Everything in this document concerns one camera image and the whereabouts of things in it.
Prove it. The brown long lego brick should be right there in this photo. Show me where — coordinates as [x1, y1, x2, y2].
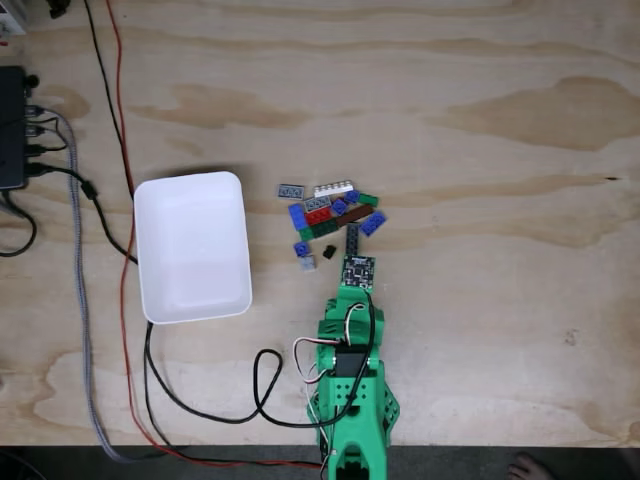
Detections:
[335, 203, 375, 229]

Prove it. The white long lego brick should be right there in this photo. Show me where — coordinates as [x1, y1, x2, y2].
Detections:
[313, 178, 356, 196]

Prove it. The white plastic bin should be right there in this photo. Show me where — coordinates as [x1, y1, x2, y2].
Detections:
[132, 170, 254, 326]

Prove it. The person's foot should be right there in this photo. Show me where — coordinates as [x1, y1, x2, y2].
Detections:
[507, 451, 551, 480]

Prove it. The black usb hub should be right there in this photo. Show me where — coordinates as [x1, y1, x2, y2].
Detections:
[0, 65, 29, 191]

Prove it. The white power supply box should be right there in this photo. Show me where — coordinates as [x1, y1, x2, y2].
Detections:
[0, 0, 29, 36]

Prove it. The black camera cable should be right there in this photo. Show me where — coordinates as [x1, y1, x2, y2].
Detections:
[319, 289, 377, 431]

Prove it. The white red servo wire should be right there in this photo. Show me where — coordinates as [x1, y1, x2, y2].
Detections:
[292, 302, 366, 389]

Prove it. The bare camera circuit board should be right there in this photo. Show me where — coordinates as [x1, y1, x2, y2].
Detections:
[341, 254, 377, 291]

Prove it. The black looped cable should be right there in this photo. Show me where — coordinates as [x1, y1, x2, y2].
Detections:
[143, 319, 331, 431]

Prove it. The thin red wire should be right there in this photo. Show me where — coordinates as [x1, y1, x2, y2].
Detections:
[104, 0, 324, 471]

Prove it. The grey braided cable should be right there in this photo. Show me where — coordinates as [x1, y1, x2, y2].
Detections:
[27, 107, 171, 464]

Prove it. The black cable with ferrite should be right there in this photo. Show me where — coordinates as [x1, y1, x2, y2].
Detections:
[24, 162, 140, 265]

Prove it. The thin black wire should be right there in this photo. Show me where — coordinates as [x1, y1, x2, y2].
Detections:
[82, 0, 136, 201]

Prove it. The short black cable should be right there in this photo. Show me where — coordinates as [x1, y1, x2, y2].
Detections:
[27, 127, 69, 154]

